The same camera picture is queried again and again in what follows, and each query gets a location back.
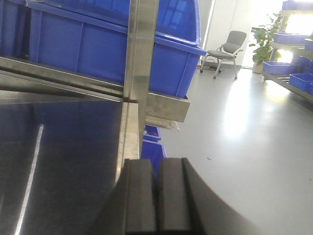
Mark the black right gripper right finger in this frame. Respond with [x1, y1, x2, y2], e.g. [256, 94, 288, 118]
[157, 158, 259, 235]

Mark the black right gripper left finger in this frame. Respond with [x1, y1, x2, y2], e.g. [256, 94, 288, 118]
[90, 159, 157, 235]

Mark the stainless steel shelf rack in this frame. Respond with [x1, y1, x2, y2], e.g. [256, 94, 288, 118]
[0, 0, 191, 160]

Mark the distant steel shelf rack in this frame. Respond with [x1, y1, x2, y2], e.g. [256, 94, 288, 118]
[262, 0, 313, 103]

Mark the small blue bin below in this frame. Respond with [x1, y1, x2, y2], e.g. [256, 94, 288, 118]
[141, 125, 167, 178]

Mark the grey office chair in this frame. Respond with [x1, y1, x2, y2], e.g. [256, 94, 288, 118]
[200, 30, 247, 80]

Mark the blue bin distant lower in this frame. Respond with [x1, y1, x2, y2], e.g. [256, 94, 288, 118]
[263, 62, 294, 75]

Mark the blue bin distant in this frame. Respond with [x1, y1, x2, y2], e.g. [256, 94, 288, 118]
[289, 73, 313, 92]
[263, 62, 294, 75]

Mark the blue bin distant front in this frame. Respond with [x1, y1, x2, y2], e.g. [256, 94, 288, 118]
[289, 73, 313, 92]

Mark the large blue plastic bin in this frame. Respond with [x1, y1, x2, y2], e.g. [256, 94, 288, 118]
[26, 0, 205, 98]

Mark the green potted plant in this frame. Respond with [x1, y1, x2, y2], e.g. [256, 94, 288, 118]
[249, 13, 282, 74]

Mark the blue bin on distant rack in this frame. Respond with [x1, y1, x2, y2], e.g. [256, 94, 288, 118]
[274, 33, 310, 44]

